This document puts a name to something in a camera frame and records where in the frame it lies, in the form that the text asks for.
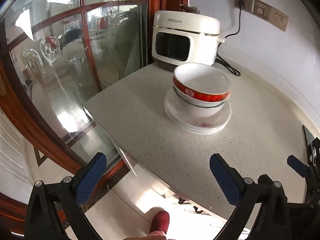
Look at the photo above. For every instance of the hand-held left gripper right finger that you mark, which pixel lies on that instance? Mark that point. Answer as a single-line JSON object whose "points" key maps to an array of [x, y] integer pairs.
{"points": [[225, 177]]}

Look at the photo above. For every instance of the white bowl with red band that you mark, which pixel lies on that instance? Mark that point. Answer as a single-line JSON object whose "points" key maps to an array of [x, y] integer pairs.
{"points": [[200, 78]]}

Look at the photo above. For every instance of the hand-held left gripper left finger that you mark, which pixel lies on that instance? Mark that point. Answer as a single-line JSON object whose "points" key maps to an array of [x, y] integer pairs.
{"points": [[90, 177]]}

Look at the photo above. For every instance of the red slipper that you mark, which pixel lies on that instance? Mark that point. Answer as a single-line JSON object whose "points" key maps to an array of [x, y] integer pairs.
{"points": [[160, 222]]}

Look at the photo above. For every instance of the white rice cooker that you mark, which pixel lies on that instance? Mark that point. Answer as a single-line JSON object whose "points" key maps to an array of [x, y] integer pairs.
{"points": [[200, 30]]}

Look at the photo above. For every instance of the heart glass decal with red bow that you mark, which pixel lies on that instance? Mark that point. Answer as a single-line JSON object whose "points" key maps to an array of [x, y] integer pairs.
{"points": [[50, 47]]}

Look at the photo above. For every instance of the person's leg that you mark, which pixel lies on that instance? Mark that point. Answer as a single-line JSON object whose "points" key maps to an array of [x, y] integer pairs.
{"points": [[145, 237]]}

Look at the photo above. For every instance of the wooden framed glass partition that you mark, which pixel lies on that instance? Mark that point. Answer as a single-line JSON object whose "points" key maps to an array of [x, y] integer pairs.
{"points": [[75, 92]]}

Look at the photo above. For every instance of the beige wall socket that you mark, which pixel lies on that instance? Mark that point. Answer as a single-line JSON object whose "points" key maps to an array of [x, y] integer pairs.
{"points": [[261, 9], [278, 18], [250, 3]]}

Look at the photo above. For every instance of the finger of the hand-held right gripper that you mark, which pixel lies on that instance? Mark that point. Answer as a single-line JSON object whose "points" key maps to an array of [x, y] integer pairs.
{"points": [[298, 166]]}

